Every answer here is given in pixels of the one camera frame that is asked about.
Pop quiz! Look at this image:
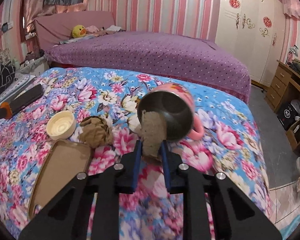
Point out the grey paper wad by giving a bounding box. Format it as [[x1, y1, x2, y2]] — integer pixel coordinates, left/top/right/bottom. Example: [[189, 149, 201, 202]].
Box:
[[141, 110, 167, 159]]

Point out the black smartphone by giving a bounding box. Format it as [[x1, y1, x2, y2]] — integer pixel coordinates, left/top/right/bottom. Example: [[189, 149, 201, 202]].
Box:
[[10, 84, 44, 115]]

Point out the black patterned bag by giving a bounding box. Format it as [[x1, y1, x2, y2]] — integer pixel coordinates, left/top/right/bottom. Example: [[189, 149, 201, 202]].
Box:
[[0, 62, 15, 94]]

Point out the tan phone case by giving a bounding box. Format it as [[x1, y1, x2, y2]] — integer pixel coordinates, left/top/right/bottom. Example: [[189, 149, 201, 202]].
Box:
[[28, 139, 93, 219]]

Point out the cream plastic lid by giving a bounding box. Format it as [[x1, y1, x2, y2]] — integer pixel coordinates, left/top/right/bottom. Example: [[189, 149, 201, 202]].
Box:
[[46, 111, 76, 140]]

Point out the floral blue bed quilt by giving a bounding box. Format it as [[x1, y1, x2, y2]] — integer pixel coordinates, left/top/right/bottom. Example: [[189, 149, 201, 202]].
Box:
[[0, 67, 272, 239]]

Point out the crumpled brown paper ball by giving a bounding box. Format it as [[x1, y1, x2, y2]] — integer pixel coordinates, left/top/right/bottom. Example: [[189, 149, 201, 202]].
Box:
[[78, 115, 113, 148]]

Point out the pink sofa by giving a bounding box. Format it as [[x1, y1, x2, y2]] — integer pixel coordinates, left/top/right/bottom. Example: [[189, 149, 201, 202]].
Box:
[[34, 11, 115, 50]]

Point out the pink metal mug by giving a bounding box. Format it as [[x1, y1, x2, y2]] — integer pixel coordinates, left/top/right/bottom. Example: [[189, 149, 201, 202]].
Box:
[[137, 82, 204, 141]]

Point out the yellow duck plush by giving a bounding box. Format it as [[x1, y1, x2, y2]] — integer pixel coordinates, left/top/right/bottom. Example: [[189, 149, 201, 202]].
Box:
[[71, 24, 87, 38]]

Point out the black box under desk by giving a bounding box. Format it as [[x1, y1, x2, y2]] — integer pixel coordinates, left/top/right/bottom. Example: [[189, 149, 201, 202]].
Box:
[[277, 102, 298, 131]]

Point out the wooden desk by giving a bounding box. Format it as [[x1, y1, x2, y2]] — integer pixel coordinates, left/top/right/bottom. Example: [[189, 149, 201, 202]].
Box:
[[265, 61, 300, 154]]

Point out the purple dotted bed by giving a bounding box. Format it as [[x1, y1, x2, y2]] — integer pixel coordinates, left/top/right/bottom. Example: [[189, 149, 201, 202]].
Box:
[[45, 31, 251, 102]]

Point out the white wardrobe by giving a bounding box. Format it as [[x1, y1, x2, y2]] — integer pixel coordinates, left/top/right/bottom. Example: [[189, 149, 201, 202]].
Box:
[[215, 0, 286, 87]]

